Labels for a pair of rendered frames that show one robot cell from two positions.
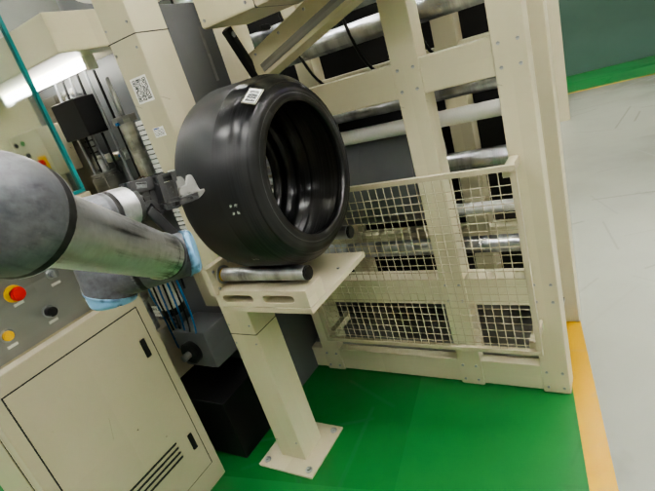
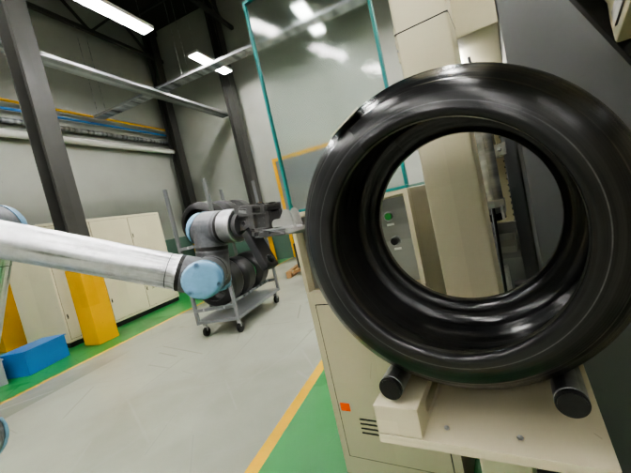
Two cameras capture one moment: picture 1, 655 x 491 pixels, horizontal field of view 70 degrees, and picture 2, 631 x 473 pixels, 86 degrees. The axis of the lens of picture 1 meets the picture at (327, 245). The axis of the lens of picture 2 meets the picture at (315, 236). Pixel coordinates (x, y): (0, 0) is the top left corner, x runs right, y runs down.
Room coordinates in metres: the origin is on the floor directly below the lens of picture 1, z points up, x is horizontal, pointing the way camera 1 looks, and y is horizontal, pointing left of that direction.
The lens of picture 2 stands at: (1.13, -0.54, 1.26)
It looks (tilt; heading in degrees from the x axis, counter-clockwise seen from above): 4 degrees down; 86
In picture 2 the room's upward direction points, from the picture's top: 13 degrees counter-clockwise
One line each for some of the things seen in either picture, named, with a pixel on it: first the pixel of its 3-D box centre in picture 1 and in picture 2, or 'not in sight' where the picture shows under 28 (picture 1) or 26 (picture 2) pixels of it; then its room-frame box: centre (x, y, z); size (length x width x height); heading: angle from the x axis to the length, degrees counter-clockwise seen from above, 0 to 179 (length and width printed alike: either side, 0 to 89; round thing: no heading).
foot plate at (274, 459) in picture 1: (301, 444); not in sight; (1.60, 0.36, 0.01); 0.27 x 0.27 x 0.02; 54
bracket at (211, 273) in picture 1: (247, 254); not in sight; (1.57, 0.28, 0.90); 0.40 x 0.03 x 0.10; 144
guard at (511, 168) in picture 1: (402, 270); not in sight; (1.60, -0.24, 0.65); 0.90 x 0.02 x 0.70; 54
